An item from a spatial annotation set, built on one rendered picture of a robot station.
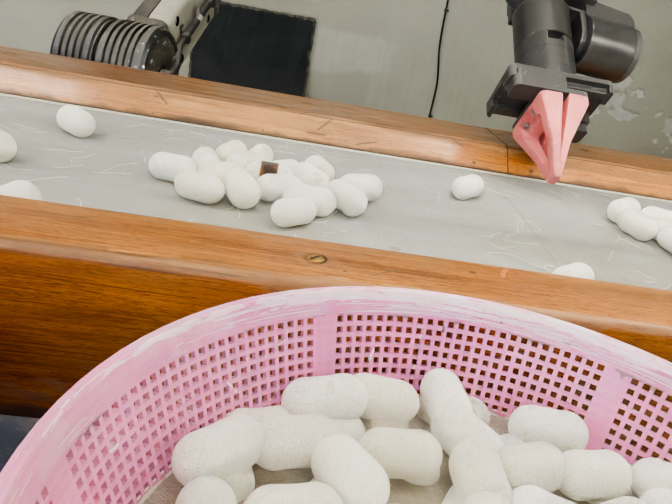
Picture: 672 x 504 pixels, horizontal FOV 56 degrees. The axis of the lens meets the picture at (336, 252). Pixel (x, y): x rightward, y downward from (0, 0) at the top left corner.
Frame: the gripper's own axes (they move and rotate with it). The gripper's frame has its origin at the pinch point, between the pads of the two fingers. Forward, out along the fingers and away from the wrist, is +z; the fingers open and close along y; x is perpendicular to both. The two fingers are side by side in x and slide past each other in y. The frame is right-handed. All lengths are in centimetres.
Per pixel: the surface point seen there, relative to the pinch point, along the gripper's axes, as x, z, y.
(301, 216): -10.0, 14.1, -22.9
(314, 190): -8.9, 11.4, -22.2
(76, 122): -2.3, 4.5, -40.5
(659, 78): 125, -147, 117
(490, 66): 132, -144, 51
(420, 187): -0.1, 3.9, -12.5
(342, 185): -7.6, 9.8, -20.2
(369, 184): -5.8, 8.2, -17.9
